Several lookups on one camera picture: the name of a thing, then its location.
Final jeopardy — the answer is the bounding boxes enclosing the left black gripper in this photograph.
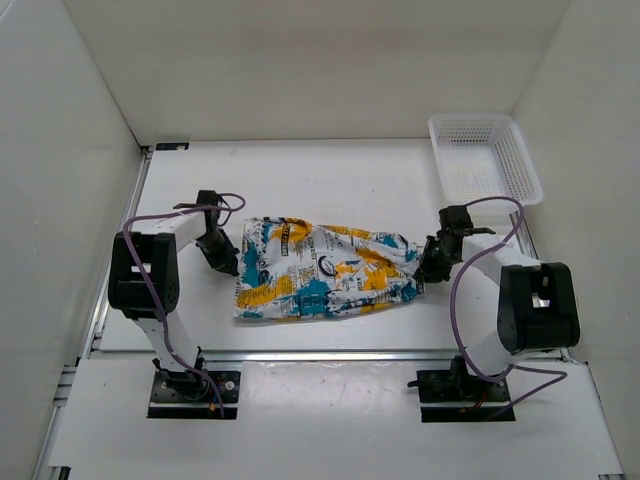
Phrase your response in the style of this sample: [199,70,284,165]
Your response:
[195,228,239,275]

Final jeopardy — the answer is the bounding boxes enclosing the colourful printed shorts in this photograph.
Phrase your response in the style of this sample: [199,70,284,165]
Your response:
[233,217,424,321]

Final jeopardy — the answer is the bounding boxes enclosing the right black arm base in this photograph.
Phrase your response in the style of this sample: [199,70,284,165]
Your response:
[407,368,516,424]

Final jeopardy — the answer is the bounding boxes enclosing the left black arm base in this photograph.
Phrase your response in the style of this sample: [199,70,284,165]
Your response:
[147,368,241,420]

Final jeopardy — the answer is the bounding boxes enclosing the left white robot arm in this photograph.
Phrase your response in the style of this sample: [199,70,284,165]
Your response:
[108,190,246,400]

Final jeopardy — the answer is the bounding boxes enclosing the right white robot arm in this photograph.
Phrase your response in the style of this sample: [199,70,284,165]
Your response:
[414,205,581,400]

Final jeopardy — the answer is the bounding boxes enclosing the white plastic mesh basket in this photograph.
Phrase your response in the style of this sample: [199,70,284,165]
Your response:
[428,113,544,229]

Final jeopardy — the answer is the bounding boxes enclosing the black corner label plate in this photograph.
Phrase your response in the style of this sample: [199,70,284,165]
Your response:
[155,142,190,151]

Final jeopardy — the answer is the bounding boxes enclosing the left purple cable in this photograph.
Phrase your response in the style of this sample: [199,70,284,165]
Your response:
[122,192,247,419]

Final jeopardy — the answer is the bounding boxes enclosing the purple cable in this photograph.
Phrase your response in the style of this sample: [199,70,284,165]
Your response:
[122,192,247,419]
[449,195,569,421]

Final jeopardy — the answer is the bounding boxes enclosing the front aluminium rail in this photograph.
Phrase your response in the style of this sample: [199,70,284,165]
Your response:
[204,349,457,362]

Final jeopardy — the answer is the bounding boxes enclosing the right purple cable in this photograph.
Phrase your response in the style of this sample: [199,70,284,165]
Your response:
[449,195,569,421]

